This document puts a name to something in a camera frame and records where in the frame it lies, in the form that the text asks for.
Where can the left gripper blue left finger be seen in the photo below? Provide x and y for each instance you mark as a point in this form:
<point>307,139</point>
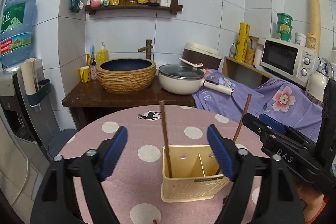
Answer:
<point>113,149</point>

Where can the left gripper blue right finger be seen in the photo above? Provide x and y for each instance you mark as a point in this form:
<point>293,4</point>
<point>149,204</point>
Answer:
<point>220,147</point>

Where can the brown wooden chopstick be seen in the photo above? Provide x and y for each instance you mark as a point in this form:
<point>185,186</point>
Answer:
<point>247,103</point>
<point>165,137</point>

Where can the cream perforated utensil holder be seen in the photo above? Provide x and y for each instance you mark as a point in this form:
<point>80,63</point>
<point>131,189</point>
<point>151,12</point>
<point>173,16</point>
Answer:
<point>194,174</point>

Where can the dark wooden counter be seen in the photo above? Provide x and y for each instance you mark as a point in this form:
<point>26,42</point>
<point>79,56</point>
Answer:
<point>89,101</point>

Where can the white kettle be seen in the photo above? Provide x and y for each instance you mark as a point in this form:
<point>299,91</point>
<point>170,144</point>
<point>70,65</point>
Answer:
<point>318,80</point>

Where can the woven pattern basin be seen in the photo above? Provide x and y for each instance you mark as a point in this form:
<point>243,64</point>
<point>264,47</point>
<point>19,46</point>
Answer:
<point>126,76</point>

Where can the light wooden shelf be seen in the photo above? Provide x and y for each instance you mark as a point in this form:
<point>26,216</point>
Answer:
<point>244,73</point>

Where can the cream pan with lid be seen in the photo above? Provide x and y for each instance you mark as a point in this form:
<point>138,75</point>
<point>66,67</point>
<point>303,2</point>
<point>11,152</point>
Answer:
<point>186,80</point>

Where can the yellow mug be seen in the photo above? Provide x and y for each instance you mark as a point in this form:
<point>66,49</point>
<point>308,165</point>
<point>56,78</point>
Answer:
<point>85,74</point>

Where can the grey water dispenser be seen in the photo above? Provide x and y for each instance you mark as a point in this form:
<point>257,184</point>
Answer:
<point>30,125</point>

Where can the brown white rice cooker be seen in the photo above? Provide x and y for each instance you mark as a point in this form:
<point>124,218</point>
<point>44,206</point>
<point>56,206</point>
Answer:
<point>197,53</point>

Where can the yellow soap bottle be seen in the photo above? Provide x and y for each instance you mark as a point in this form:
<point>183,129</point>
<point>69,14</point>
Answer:
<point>102,54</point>

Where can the white microwave oven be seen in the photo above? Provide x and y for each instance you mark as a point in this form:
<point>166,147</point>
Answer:
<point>289,60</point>

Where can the beige hanging cloth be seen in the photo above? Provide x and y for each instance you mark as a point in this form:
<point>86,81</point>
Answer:
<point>17,177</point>

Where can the brass faucet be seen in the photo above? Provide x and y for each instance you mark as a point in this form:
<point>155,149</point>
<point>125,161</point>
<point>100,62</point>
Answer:
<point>147,49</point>

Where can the yellow roll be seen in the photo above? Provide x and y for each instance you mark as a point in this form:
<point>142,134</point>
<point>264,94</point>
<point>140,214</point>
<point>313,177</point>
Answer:
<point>242,43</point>

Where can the tall tan paper roll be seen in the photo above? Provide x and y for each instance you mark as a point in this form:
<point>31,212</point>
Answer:
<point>314,35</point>

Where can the stack green instant bowls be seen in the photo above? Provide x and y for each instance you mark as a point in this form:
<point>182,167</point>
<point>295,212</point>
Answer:
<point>284,26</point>

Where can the blue water jug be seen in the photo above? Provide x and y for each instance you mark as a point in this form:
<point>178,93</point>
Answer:
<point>17,31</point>

